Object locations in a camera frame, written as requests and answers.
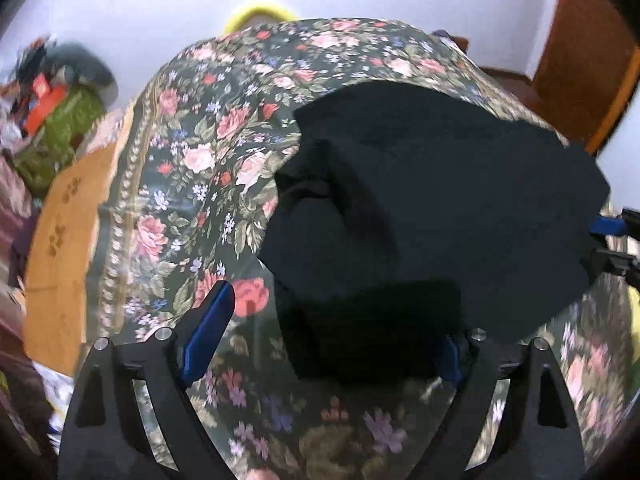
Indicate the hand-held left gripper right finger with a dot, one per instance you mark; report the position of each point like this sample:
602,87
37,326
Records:
452,362

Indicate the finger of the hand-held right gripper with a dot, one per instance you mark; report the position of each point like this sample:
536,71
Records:
617,260
607,226

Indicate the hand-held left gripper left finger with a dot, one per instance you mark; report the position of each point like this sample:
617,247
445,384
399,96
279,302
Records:
210,330

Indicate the black elephant-print t-shirt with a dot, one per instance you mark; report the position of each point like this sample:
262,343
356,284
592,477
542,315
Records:
425,185

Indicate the scattered white papers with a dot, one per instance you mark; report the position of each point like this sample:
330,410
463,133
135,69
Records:
55,390

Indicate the wooden door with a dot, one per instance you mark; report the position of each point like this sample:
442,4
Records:
580,60

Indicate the floral blanket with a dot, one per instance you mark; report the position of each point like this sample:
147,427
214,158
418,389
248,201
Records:
200,160

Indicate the tan flower-print mat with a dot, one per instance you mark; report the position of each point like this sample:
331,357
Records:
65,240

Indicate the green patterned bag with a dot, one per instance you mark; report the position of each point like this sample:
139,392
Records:
60,130

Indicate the orange box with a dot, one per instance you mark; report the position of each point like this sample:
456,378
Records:
45,105

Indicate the pile of clutter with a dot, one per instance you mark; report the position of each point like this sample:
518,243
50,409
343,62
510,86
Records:
22,75

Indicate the yellow foam hoop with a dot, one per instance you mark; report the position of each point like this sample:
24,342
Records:
260,12

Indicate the wooden bed post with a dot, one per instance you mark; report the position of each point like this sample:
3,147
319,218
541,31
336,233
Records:
452,42

